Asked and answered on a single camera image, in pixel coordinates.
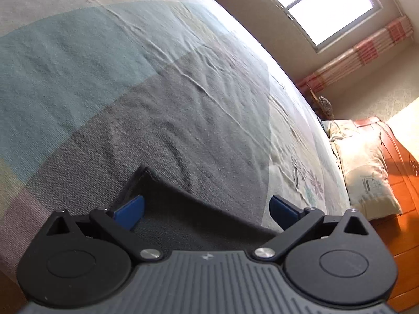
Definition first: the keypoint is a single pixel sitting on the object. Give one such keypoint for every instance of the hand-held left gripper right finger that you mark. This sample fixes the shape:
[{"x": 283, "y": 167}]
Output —
[{"x": 283, "y": 212}]

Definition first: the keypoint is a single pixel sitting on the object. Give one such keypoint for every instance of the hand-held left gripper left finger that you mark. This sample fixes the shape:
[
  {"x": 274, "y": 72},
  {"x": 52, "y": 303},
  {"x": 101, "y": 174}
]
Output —
[{"x": 131, "y": 211}]

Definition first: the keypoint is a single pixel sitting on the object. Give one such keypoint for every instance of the dark grey pants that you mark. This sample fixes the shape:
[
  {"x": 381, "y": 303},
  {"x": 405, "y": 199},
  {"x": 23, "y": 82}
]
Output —
[{"x": 183, "y": 216}]

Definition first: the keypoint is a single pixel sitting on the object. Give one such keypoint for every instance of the beige printed pillow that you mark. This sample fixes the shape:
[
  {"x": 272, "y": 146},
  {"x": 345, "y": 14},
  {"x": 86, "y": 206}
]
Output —
[{"x": 363, "y": 170}]

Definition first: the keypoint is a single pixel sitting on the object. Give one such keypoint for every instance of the grey plush toy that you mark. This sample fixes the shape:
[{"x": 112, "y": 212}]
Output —
[{"x": 325, "y": 106}]

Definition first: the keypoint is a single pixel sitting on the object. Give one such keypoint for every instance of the wooden headboard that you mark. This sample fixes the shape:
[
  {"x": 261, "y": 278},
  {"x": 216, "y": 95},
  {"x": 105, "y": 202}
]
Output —
[{"x": 402, "y": 202}]

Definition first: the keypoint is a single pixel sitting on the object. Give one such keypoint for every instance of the small wooden shelf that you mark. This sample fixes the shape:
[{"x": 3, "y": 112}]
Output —
[{"x": 312, "y": 96}]

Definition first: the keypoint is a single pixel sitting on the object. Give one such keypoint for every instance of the patchwork floral bedsheet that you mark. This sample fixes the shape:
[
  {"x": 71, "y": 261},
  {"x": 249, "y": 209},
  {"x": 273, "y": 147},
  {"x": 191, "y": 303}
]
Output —
[{"x": 131, "y": 88}]

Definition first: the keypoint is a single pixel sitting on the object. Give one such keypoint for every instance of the pink striped curtain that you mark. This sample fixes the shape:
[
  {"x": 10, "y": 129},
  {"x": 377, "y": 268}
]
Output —
[{"x": 360, "y": 55}]

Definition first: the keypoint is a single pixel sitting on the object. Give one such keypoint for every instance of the window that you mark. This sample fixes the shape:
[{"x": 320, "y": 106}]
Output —
[{"x": 327, "y": 6}]

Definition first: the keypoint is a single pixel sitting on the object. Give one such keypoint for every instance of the wooden bed frame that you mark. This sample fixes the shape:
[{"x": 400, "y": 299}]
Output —
[{"x": 8, "y": 287}]

